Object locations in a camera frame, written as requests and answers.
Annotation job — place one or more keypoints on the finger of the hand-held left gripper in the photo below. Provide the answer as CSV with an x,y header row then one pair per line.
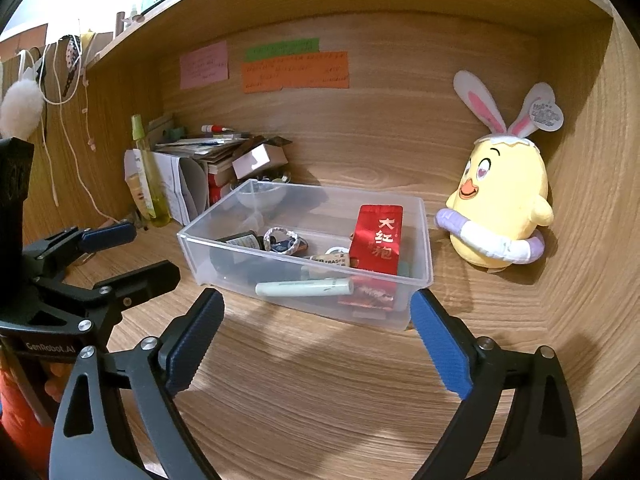
x,y
110,237
145,280

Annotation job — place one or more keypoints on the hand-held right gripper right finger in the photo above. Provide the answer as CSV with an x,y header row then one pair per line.
x,y
442,345

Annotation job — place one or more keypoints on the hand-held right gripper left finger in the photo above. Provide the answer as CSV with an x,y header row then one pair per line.
x,y
192,340

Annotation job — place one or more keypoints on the green glass bottle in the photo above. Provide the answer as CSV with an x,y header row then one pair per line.
x,y
245,240

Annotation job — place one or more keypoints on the mint green tube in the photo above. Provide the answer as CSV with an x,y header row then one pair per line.
x,y
300,287

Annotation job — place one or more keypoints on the red tea packet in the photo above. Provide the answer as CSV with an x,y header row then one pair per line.
x,y
375,240

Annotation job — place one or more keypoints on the white eraser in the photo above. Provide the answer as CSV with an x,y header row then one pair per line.
x,y
330,261

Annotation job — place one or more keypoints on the white tape roll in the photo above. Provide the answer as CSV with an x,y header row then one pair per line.
x,y
337,248

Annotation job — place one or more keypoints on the clear plastic storage box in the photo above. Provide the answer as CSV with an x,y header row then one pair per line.
x,y
310,210

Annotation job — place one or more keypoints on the person's left forearm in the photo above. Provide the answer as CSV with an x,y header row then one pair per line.
x,y
15,415

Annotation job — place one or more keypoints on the person's left hand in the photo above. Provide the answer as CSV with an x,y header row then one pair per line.
x,y
56,382

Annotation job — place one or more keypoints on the yellow-green spray bottle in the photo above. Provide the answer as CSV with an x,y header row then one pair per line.
x,y
150,180

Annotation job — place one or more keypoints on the white folded paper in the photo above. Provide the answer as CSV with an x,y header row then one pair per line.
x,y
185,185

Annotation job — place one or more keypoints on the red box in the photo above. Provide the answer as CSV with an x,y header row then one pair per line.
x,y
220,190

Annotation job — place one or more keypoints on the stack of books and papers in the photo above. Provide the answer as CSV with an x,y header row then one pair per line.
x,y
210,152

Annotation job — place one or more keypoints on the white bowl of nuts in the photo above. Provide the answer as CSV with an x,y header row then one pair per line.
x,y
262,192

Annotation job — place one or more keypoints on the red and white marker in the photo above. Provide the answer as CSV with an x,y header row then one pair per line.
x,y
217,129

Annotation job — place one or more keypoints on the white fluffy pom-pom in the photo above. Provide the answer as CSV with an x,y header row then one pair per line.
x,y
20,107

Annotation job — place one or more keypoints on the yellow chick plush toy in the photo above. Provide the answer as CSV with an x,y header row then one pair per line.
x,y
500,195

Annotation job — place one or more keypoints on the small white cardboard box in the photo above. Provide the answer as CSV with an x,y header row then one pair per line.
x,y
260,160

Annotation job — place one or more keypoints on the patterned hanging pouch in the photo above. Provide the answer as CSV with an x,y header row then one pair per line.
x,y
72,60

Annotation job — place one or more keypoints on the pink sticky note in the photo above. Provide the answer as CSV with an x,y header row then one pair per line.
x,y
205,65

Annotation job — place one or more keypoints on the orange sticky note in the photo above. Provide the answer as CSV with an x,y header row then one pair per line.
x,y
295,74

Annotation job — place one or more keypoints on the green sticky note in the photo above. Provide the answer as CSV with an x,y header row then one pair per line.
x,y
280,49

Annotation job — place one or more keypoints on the brown wall cabinet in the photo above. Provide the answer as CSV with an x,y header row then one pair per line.
x,y
25,40

